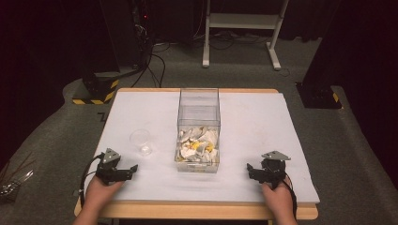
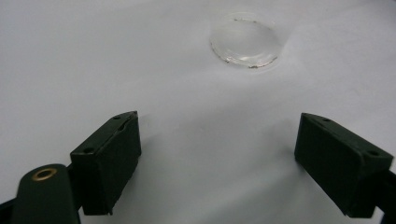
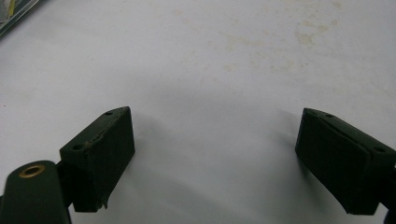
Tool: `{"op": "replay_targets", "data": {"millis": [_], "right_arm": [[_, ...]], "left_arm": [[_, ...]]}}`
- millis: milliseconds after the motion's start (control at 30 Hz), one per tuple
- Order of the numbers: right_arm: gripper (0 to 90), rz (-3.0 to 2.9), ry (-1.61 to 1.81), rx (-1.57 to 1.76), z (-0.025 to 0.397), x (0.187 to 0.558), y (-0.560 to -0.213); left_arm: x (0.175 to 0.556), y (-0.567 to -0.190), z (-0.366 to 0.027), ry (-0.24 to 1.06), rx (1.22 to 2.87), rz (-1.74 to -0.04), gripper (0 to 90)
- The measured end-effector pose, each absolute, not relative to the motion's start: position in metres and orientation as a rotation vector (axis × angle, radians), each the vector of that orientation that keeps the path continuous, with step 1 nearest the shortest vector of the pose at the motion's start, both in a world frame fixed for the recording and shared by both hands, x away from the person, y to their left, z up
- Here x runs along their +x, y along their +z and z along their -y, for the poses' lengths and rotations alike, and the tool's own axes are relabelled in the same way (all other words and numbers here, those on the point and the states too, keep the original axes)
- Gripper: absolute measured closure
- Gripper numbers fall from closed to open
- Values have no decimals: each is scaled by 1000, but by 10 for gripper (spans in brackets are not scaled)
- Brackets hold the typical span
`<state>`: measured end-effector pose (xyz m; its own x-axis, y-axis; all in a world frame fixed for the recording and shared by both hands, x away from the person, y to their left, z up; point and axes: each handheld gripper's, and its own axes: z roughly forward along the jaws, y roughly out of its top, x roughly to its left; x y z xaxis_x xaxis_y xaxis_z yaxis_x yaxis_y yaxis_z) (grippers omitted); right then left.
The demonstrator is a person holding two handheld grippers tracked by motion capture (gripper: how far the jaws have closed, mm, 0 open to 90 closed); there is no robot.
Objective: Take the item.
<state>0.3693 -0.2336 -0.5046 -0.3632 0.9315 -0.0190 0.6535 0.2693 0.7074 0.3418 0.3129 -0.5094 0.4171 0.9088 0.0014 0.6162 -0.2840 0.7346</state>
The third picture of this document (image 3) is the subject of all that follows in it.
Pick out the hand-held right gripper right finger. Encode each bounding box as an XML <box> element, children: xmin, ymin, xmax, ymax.
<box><xmin>294</xmin><ymin>107</ymin><xmax>396</xmax><ymax>216</ymax></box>

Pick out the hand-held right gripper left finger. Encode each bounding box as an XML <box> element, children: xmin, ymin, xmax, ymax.
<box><xmin>57</xmin><ymin>105</ymin><xmax>136</xmax><ymax>214</ymax></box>

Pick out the dark-framed flat object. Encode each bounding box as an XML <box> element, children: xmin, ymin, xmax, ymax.
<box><xmin>0</xmin><ymin>0</ymin><xmax>43</xmax><ymax>37</ymax></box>

